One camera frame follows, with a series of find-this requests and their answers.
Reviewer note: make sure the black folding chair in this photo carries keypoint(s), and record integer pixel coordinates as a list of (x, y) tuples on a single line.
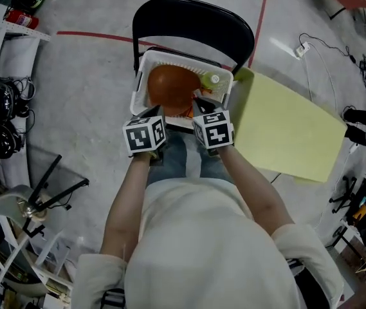
[(192, 14)]

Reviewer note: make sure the white power strip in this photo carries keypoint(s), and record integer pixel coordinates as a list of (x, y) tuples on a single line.
[(302, 50)]

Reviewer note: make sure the pale green chair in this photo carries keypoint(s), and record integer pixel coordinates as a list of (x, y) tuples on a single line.
[(5, 201)]

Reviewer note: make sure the table with yellow-green cloth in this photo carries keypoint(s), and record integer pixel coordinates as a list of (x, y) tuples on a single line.
[(282, 124)]

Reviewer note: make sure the person's white shirt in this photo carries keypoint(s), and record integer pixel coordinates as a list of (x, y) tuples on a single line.
[(202, 243)]

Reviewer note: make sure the orange cushion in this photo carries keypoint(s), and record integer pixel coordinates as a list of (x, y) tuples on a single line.
[(360, 212)]

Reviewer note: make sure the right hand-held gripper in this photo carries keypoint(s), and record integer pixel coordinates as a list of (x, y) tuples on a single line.
[(215, 130)]

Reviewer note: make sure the brown wooden bowl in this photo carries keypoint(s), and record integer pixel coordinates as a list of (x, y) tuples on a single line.
[(170, 89)]

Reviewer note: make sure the white perforated plastic basket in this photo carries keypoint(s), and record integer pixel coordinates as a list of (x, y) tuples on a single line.
[(144, 76)]

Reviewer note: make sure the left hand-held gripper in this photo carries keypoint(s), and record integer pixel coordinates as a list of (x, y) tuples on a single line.
[(141, 137)]

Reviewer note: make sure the person's blue jeans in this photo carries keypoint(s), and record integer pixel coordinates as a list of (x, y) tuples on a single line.
[(176, 159)]

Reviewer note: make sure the green drink bottle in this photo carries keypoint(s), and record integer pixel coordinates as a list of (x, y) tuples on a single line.
[(211, 80)]

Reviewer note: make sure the red fire extinguisher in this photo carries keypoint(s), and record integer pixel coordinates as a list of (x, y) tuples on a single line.
[(22, 19)]

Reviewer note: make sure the person's right forearm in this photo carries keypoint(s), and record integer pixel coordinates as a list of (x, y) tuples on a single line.
[(256, 192)]

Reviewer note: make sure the person's left forearm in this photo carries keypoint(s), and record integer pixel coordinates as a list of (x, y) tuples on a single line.
[(121, 204)]

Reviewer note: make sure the black office chair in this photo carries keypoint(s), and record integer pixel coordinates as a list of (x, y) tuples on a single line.
[(346, 195)]

